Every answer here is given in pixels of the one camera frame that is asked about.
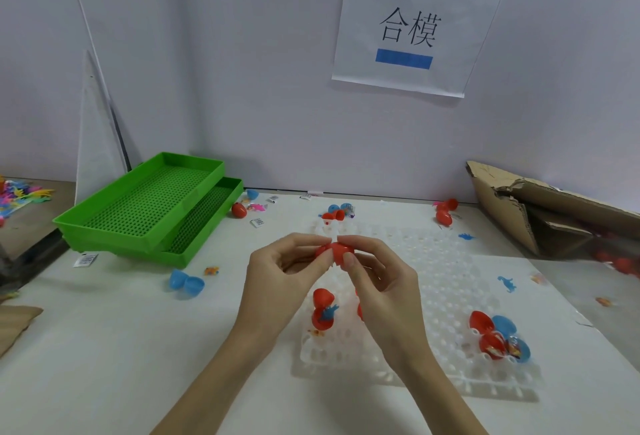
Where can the person's left hand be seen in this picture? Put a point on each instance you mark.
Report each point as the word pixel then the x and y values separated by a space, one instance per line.
pixel 272 294

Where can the person's right hand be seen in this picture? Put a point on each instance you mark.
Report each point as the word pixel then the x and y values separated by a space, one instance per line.
pixel 395 309

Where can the person's right thumb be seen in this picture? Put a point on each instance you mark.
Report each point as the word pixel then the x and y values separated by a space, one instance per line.
pixel 356 277

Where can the person's left thumb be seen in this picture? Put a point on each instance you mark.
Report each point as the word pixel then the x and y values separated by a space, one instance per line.
pixel 316 269

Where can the red capsule egg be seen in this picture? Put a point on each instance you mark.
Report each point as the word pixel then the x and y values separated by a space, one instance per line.
pixel 359 310
pixel 444 218
pixel 450 204
pixel 487 332
pixel 239 210
pixel 338 252
pixel 334 215

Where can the person's right forearm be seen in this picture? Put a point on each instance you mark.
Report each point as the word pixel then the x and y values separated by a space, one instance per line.
pixel 435 399

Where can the person's left forearm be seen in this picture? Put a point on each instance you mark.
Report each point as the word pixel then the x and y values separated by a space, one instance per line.
pixel 220 379

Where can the open red capsule with toy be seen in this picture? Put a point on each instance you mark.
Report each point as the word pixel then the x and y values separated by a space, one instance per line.
pixel 322 307

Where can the open red capsule egg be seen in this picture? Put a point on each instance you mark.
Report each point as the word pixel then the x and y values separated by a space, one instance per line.
pixel 487 332
pixel 334 215

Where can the pink toy figure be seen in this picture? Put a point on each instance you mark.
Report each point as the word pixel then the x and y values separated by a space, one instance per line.
pixel 256 207

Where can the white plastic grid tray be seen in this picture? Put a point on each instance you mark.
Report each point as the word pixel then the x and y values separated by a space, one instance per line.
pixel 450 289

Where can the blue capsule half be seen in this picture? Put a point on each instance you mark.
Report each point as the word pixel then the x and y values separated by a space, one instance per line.
pixel 252 194

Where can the small orange toy figure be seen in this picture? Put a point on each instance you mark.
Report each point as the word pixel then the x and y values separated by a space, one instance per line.
pixel 211 270
pixel 537 278
pixel 603 301

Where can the small blue dinosaur toy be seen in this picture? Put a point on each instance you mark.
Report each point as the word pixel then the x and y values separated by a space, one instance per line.
pixel 507 283
pixel 466 237

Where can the green perforated plastic tray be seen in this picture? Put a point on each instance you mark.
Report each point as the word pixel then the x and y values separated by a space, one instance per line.
pixel 145 199
pixel 205 229

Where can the open blue capsule egg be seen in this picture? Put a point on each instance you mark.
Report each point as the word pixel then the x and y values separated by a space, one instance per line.
pixel 186 283

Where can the open blue capsule with toy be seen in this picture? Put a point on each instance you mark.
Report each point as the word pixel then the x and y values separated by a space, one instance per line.
pixel 512 337

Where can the torn cardboard box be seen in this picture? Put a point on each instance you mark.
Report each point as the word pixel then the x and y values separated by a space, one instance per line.
pixel 530 209

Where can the long blue tape strip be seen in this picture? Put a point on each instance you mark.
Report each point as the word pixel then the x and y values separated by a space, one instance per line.
pixel 404 59

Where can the clear bag of red capsules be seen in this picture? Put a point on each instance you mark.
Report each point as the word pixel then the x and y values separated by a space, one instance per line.
pixel 600 269

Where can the clear triangular plastic sheet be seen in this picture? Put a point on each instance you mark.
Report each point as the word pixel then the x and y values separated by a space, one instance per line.
pixel 97 149

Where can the thin white rod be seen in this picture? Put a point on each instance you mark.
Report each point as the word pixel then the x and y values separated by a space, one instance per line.
pixel 95 64

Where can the pile of colourful toy figures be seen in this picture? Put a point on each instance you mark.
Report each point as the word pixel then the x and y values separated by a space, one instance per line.
pixel 22 197

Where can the brown cardboard piece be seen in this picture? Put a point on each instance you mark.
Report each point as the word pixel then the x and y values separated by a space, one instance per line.
pixel 15 327

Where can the white paper wall sign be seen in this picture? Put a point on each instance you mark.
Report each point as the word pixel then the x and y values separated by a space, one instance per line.
pixel 415 14

